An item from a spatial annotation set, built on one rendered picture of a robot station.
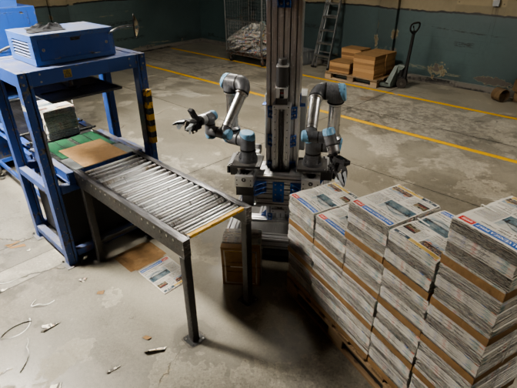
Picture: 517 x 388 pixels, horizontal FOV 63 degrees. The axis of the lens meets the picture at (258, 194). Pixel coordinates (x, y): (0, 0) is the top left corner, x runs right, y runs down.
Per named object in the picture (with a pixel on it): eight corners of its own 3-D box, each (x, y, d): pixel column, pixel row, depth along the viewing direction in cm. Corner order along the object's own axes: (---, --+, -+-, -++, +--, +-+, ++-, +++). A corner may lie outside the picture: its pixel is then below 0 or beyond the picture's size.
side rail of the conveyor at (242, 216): (252, 221, 278) (251, 205, 272) (246, 224, 275) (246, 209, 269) (139, 162, 359) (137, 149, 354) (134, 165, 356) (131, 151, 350)
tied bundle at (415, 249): (435, 245, 229) (444, 208, 217) (483, 275, 206) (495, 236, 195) (381, 265, 213) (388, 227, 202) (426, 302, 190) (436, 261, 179)
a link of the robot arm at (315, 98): (309, 77, 287) (300, 135, 263) (325, 78, 285) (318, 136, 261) (309, 89, 297) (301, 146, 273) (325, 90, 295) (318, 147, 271)
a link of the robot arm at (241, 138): (249, 152, 317) (248, 135, 311) (235, 148, 324) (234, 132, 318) (258, 147, 326) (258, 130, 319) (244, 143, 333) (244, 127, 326)
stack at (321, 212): (327, 273, 336) (335, 180, 295) (448, 388, 246) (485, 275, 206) (285, 290, 320) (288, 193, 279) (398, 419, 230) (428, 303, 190)
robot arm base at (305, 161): (302, 158, 330) (303, 147, 325) (322, 160, 328) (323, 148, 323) (301, 167, 317) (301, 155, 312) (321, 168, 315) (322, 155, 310)
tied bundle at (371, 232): (393, 218, 252) (399, 184, 241) (433, 243, 230) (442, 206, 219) (344, 237, 235) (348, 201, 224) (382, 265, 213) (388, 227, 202)
